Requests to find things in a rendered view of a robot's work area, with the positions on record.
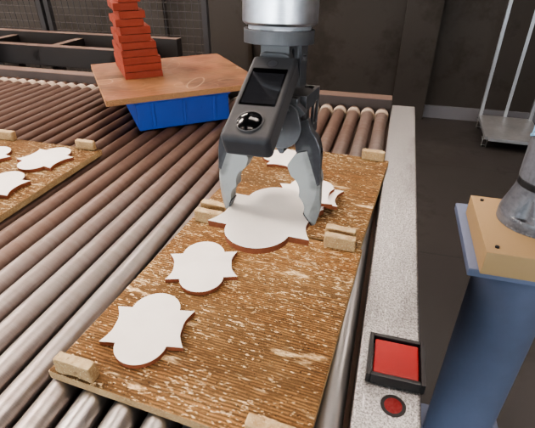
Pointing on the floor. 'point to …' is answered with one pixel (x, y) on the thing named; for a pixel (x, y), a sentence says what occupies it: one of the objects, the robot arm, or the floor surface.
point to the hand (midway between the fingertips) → (267, 213)
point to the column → (485, 343)
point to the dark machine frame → (64, 47)
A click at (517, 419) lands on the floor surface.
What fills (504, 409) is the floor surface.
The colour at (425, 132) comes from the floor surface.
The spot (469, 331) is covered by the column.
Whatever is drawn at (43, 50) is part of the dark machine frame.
